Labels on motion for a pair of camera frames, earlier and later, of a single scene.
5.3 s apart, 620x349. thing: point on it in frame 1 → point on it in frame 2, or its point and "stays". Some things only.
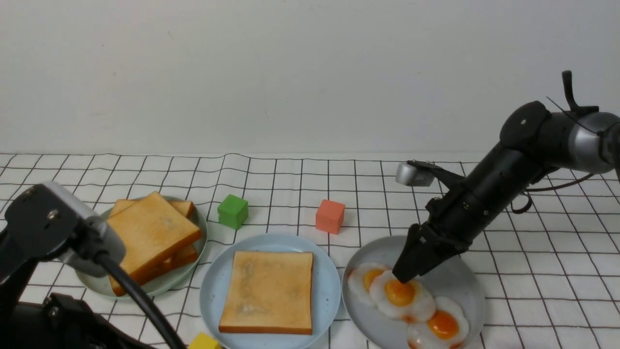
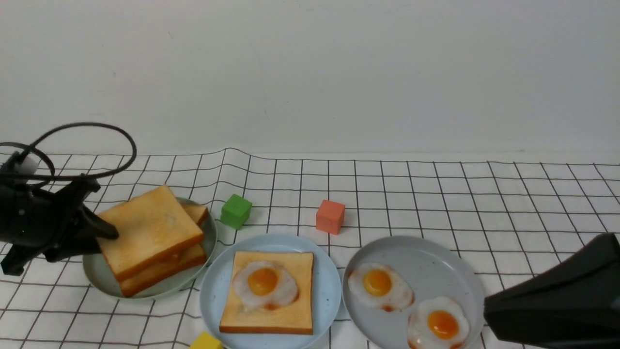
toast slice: (150, 230) stays
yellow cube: (204, 340) stays
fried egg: (410, 301) → (265, 285)
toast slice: (269, 292) stays
